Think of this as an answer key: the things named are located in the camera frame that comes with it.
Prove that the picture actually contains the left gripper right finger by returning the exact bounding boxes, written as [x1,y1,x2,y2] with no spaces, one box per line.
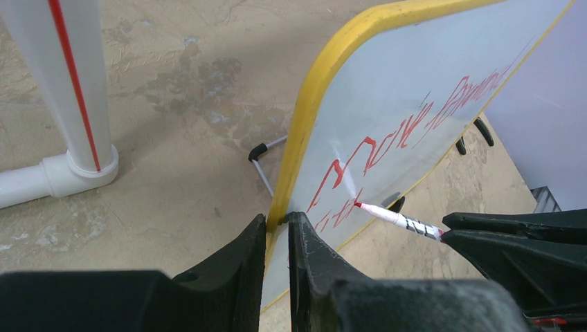
[287,212,532,331]

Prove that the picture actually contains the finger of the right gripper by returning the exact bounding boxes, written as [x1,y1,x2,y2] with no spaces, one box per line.
[442,230,586,317]
[442,209,586,245]

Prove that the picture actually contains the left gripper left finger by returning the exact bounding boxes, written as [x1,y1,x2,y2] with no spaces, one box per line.
[1,215,266,331]

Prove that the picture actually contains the red whiteboard marker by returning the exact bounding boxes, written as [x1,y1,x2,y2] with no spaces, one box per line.
[354,202,444,243]

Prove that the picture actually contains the yellow framed whiteboard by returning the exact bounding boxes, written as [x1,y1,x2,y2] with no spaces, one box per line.
[261,1,572,309]

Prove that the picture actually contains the left black whiteboard foot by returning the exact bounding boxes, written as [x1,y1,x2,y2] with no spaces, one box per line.
[388,196,406,213]

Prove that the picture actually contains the black handled pliers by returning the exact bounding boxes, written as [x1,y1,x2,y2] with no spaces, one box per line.
[455,116,495,156]

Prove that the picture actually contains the whiteboard wire back stand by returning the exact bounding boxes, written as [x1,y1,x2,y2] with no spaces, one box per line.
[248,135,289,199]

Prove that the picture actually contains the white PVC pipe frame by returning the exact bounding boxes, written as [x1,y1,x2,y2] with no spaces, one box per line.
[1,1,119,208]

